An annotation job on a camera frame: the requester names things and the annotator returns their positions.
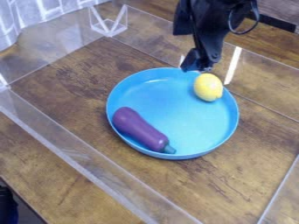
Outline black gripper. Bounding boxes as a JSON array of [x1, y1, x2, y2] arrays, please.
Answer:
[[173, 0, 260, 73]]

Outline yellow lemon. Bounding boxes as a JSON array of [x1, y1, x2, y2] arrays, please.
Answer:
[[193, 73, 223, 102]]

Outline blue round tray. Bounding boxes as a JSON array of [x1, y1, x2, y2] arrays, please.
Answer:
[[107, 67, 239, 160]]

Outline purple toy eggplant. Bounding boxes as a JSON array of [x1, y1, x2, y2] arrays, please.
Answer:
[[113, 107, 177, 154]]

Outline white patterned curtain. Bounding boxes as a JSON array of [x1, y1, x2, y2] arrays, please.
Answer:
[[0, 0, 110, 52]]

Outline clear acrylic enclosure wall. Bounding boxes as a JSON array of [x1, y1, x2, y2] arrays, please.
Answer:
[[0, 0, 299, 224]]

